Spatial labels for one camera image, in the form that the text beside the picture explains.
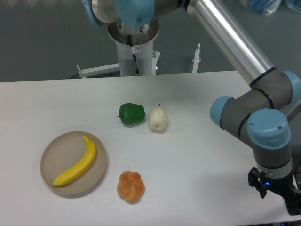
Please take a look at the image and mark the blue plastic bag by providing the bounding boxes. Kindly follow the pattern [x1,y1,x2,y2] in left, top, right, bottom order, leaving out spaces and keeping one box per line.
[239,0,301,16]

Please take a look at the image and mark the white left base bracket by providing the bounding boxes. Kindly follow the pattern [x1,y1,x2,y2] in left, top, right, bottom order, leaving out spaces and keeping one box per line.
[77,63,119,78]

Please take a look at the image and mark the white right base bracket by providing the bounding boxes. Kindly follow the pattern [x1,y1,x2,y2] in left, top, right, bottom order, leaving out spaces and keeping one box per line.
[192,43,201,73]

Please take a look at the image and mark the beige round plate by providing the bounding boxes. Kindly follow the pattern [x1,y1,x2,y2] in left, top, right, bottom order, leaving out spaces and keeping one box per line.
[40,131,107,198]

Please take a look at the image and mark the white base bracket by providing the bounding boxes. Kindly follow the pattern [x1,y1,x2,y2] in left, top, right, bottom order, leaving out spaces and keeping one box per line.
[192,43,201,73]
[77,63,119,78]

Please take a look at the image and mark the white pear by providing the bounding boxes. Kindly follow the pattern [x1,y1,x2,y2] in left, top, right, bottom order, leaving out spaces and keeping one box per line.
[148,105,168,132]

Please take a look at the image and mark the green bell pepper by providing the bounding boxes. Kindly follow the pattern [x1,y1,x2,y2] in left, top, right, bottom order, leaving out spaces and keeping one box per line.
[118,103,145,125]

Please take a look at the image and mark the yellow banana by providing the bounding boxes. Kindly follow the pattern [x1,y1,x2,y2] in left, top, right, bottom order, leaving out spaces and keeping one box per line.
[52,136,97,187]

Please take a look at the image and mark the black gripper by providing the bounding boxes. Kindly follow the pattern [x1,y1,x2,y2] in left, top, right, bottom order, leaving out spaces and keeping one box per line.
[248,161,301,215]

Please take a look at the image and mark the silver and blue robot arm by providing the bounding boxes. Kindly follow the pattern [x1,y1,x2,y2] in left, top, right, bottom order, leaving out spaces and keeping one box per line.
[82,0,301,215]

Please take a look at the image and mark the orange knotted bread roll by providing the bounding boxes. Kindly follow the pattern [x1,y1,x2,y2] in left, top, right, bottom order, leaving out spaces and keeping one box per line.
[117,171,145,204]

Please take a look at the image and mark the black cable on pedestal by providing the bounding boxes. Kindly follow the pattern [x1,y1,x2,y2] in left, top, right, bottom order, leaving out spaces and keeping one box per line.
[127,34,141,76]

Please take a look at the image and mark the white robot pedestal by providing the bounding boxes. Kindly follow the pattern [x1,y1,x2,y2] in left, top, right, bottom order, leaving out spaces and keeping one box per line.
[116,41,156,77]

